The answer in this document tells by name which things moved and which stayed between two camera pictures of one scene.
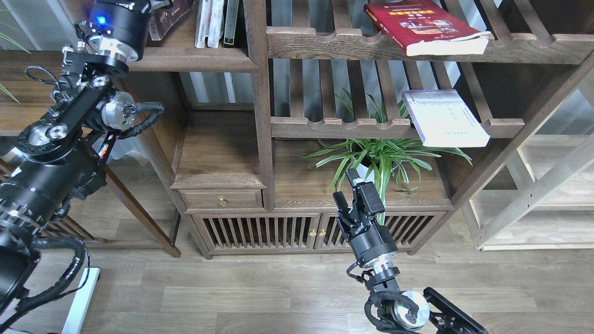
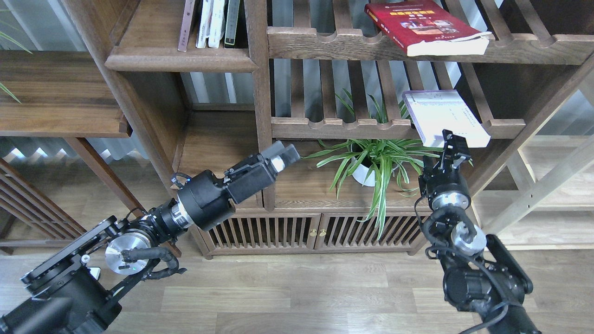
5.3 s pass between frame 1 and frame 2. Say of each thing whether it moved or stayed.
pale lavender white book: stayed
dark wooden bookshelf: stayed
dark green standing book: stayed
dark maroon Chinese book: moved
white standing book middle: stayed
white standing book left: stayed
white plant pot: stayed
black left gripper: moved
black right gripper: moved
